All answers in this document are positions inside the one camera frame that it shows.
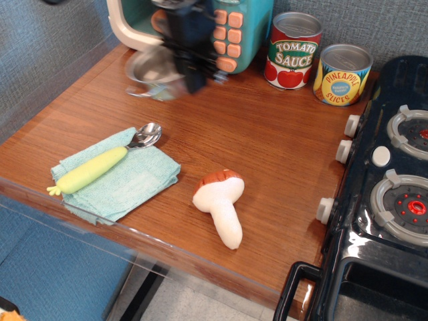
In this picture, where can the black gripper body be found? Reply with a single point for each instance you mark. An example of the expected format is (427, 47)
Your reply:
(189, 29)

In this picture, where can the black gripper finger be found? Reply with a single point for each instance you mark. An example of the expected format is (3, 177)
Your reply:
(179, 61)
(195, 79)

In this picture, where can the small stainless steel pot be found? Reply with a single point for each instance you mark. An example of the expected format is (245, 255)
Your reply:
(154, 75)

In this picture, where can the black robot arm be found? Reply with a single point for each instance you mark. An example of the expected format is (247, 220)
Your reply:
(177, 2)

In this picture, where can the teal toy microwave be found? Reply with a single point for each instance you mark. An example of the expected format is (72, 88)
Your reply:
(241, 28)

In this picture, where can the light teal folded cloth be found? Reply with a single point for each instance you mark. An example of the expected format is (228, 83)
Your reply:
(138, 176)

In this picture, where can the tomato sauce can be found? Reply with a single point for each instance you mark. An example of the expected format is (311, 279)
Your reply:
(294, 42)

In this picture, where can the plush mushroom toy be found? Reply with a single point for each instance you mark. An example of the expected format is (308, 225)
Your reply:
(216, 194)

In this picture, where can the pineapple slices can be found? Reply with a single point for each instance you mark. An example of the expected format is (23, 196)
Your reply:
(342, 73)

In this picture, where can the clear acrylic table guard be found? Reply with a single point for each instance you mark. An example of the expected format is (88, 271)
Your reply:
(61, 263)

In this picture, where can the black toy stove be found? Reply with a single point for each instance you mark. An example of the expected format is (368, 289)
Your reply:
(374, 255)

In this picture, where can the orange object at corner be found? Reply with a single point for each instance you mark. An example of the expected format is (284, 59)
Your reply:
(11, 316)

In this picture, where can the spoon with yellow handle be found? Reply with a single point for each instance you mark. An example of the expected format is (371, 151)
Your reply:
(93, 169)

